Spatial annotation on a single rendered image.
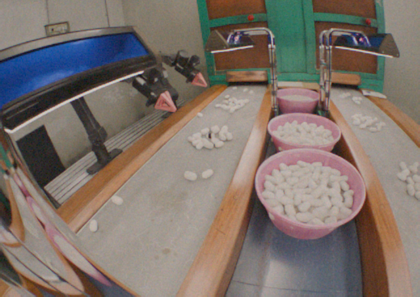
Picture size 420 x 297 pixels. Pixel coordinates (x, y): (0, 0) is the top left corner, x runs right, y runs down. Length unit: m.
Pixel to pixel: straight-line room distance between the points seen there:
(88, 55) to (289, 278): 0.46
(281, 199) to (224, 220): 0.14
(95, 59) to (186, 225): 0.33
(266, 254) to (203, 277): 0.16
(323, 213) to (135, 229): 0.40
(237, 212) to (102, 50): 0.34
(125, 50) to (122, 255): 0.36
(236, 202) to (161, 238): 0.17
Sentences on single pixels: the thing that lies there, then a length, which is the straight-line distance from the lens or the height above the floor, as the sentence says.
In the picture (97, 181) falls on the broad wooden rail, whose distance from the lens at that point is 0.61.
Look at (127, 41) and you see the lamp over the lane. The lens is 0.27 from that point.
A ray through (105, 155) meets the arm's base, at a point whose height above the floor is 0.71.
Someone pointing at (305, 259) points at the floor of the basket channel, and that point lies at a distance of 0.43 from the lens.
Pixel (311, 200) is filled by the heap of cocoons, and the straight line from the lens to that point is 0.44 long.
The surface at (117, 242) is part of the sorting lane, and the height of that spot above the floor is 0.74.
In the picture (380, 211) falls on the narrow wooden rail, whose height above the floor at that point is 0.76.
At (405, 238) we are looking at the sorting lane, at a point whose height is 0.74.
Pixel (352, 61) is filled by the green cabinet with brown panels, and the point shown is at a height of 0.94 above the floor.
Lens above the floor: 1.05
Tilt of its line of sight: 27 degrees down
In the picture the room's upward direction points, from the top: 9 degrees counter-clockwise
